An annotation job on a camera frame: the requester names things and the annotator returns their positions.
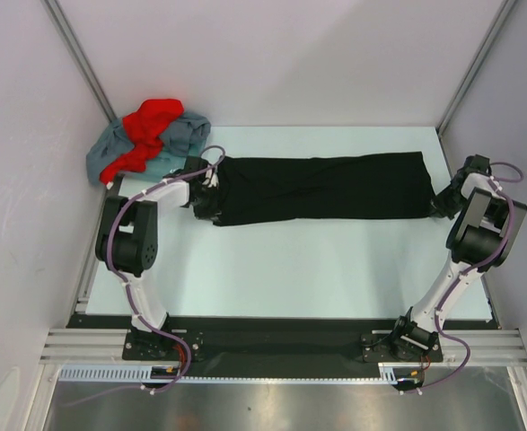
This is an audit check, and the black t shirt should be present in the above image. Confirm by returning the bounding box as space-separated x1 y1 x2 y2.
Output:
212 152 435 226

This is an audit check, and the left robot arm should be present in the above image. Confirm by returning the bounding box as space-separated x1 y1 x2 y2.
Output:
95 156 217 359

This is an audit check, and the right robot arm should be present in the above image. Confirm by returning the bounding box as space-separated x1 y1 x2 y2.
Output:
389 154 527 361

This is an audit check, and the grey t shirt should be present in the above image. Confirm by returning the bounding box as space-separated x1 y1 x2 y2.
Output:
85 111 213 184

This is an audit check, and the red t shirt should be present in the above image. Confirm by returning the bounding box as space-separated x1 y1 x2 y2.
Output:
98 99 184 185

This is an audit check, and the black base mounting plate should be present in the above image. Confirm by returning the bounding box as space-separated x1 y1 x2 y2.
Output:
66 312 503 379

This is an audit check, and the grey slotted cable duct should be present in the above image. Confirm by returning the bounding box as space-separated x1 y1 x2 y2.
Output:
59 365 398 385

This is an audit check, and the right aluminium corner post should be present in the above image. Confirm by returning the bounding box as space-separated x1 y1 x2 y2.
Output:
435 0 520 139

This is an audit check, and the aluminium corner post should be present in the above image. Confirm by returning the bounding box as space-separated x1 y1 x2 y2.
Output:
40 0 117 122
435 0 520 139

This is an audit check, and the aluminium frame rail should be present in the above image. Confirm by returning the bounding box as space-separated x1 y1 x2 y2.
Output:
41 329 527 366

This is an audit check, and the left aluminium corner post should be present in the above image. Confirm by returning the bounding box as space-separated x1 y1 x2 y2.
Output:
40 0 117 122

